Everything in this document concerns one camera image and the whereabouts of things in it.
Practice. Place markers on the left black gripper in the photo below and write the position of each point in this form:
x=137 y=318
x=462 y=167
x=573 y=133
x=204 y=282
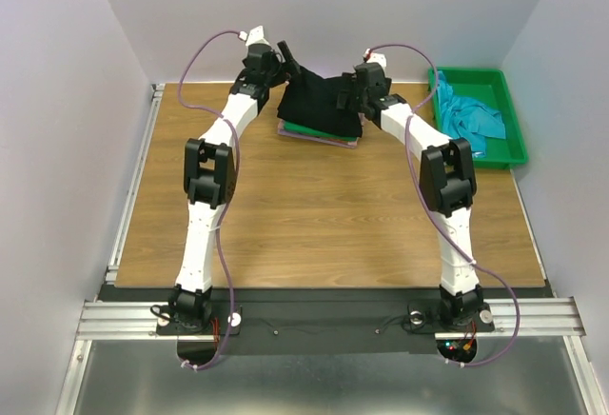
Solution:
x=291 y=65

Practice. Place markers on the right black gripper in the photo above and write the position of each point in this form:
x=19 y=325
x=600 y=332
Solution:
x=347 y=89

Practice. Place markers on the black t shirt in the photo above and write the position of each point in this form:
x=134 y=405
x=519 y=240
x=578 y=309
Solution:
x=310 y=101

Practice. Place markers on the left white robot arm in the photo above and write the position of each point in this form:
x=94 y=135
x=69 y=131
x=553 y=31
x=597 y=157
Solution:
x=211 y=166

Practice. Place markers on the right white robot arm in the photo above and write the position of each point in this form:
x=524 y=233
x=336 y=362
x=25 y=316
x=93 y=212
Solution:
x=446 y=182

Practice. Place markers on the folded green t shirt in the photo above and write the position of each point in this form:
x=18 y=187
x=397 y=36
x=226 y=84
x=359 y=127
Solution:
x=316 y=133

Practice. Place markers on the folded lavender t shirt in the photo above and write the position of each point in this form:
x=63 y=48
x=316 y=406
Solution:
x=281 y=130

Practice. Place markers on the teal t shirt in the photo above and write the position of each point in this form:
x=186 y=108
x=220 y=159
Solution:
x=468 y=118

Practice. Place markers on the green plastic tray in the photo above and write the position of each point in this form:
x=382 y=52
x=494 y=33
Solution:
x=490 y=87

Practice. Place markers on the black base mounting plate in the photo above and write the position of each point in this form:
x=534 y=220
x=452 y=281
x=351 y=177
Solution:
x=317 y=322

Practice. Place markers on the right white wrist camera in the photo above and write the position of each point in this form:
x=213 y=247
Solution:
x=373 y=57

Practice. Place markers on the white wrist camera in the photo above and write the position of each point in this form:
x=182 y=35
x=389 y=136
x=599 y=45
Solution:
x=253 y=37
x=373 y=57

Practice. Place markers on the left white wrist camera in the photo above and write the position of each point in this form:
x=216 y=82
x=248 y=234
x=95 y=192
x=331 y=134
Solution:
x=253 y=37

